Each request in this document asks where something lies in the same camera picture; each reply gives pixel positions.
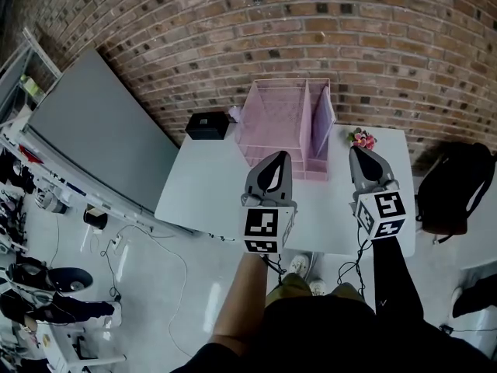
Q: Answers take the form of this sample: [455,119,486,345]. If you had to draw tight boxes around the person's white shoe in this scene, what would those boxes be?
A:
[308,278,328,298]
[288,254,311,276]

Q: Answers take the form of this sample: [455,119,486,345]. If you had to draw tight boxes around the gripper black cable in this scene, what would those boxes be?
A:
[261,252,287,288]
[335,230,374,299]

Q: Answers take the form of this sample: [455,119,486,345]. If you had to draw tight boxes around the white desk with drawers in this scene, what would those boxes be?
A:
[154,124,418,257]

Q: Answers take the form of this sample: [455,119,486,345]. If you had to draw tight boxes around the black bucket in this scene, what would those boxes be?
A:
[82,204,109,232]

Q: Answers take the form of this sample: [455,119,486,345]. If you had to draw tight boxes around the small white table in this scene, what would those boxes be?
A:
[37,323,127,373]

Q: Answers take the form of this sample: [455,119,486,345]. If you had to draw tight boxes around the person's black shirt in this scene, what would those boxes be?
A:
[168,295,497,373]

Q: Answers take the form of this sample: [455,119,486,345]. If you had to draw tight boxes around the brown wooden chair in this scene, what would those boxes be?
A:
[420,222,467,237]

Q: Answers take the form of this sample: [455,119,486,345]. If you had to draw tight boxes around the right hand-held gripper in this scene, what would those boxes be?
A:
[348,145,408,242]

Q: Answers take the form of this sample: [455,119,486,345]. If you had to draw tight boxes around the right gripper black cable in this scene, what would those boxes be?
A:
[335,230,374,299]

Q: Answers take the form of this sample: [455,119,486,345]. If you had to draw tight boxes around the lavender folder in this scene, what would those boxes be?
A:
[310,85,333,162]

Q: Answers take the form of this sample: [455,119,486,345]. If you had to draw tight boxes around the person's left forearm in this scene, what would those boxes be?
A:
[209,252,270,346]

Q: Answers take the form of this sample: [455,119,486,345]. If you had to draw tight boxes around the black box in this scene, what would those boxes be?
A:
[184,111,231,141]

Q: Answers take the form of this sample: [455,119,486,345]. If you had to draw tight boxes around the red sticker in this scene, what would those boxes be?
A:
[18,145,44,166]

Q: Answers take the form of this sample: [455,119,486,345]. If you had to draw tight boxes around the green bottle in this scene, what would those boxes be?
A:
[19,73,43,101]

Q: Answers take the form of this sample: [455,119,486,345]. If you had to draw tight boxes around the small pink flower pot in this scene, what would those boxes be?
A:
[346,127,378,152]

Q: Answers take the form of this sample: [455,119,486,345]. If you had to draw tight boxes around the person's khaki trousers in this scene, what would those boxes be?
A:
[265,272,367,307]

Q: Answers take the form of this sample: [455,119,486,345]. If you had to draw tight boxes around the person's right forearm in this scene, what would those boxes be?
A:
[371,235,426,321]

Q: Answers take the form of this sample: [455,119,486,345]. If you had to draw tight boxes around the person's left white shoe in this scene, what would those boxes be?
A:
[288,254,311,276]

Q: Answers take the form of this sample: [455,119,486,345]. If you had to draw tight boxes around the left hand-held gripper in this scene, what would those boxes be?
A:
[239,150,300,256]

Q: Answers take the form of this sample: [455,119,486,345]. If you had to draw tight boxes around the white floor cable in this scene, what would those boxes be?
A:
[127,225,189,360]

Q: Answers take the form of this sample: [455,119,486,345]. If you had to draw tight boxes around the pink mesh desk organizer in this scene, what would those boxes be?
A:
[234,76,337,183]

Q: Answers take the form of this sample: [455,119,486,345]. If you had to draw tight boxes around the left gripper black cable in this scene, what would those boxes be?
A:
[261,252,287,288]

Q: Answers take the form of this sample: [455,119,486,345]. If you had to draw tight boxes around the black backpack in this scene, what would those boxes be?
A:
[415,141,497,245]

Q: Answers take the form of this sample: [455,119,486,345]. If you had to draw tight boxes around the person's right white shoe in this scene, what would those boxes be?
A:
[308,278,328,298]

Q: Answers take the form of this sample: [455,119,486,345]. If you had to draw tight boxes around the white metal shelving unit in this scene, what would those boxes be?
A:
[0,26,64,132]

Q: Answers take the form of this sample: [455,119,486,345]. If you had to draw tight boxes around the grey refrigerator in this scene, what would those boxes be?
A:
[0,48,182,235]

